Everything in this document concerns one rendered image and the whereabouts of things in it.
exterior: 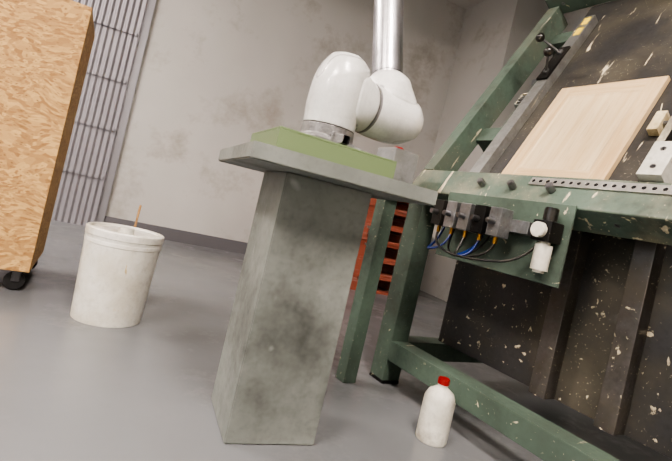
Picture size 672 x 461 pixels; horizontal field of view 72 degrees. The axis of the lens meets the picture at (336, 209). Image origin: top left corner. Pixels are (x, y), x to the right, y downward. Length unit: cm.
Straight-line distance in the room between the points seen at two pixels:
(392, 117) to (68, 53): 147
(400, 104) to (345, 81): 21
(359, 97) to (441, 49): 470
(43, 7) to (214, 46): 277
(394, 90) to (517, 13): 418
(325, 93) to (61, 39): 136
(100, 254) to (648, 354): 186
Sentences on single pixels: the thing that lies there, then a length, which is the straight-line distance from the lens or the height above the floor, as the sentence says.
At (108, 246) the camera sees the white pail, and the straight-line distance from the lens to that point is 196.
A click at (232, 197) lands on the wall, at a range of 485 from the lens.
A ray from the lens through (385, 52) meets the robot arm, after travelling 154.
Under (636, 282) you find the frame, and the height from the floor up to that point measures 64.
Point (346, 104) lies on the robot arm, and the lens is 129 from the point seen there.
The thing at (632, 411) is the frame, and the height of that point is 27.
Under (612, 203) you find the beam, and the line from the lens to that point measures 145.
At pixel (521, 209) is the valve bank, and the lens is 157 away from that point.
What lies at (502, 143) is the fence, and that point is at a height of 104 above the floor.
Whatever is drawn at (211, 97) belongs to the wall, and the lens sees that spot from 487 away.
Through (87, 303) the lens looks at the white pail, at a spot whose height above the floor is 8.
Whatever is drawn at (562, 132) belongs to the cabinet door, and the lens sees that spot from 183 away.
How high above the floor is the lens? 63
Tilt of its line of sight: level
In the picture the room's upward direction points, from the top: 13 degrees clockwise
